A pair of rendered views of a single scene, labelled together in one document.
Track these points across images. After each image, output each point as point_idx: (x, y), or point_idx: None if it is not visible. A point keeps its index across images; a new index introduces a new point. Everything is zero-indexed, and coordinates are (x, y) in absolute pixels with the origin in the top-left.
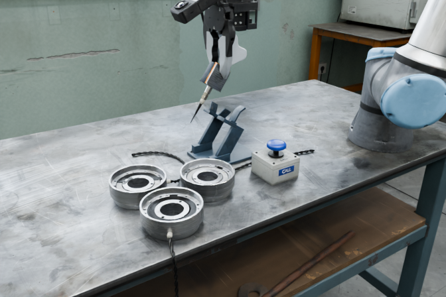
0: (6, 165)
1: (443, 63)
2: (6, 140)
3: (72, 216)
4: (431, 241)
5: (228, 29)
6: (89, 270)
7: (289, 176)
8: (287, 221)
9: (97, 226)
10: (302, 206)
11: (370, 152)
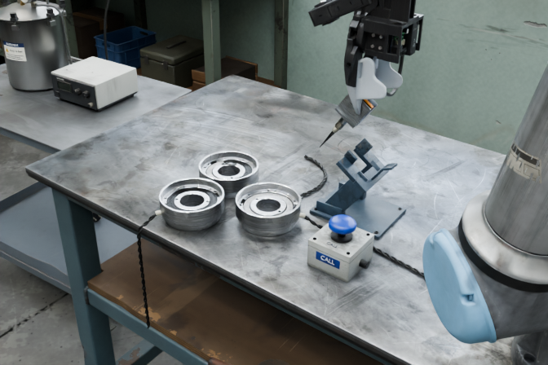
0: (239, 108)
1: (486, 245)
2: (283, 90)
3: (179, 164)
4: None
5: (346, 50)
6: (114, 195)
7: (332, 271)
8: (281, 309)
9: (170, 179)
10: (276, 296)
11: (502, 355)
